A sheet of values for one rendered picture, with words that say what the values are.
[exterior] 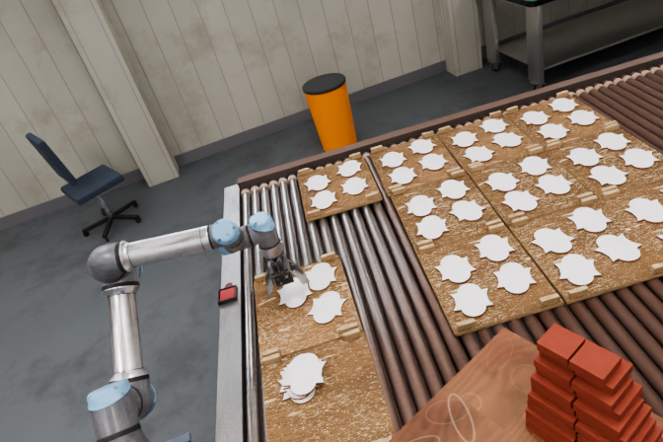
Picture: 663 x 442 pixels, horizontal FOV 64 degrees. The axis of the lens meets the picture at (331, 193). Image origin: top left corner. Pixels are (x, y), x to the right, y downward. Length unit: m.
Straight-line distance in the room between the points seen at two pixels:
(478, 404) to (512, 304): 0.45
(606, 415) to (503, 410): 0.28
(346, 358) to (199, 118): 3.95
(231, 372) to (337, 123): 3.08
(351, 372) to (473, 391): 0.40
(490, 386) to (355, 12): 4.37
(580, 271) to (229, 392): 1.19
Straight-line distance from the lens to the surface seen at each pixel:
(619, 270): 1.92
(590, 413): 1.24
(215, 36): 5.15
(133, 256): 1.69
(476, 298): 1.80
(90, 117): 5.39
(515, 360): 1.52
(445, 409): 1.44
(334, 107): 4.52
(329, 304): 1.89
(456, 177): 2.37
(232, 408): 1.78
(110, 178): 4.73
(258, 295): 2.04
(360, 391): 1.64
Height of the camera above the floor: 2.24
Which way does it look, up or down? 32 degrees down
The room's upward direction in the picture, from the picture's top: 16 degrees counter-clockwise
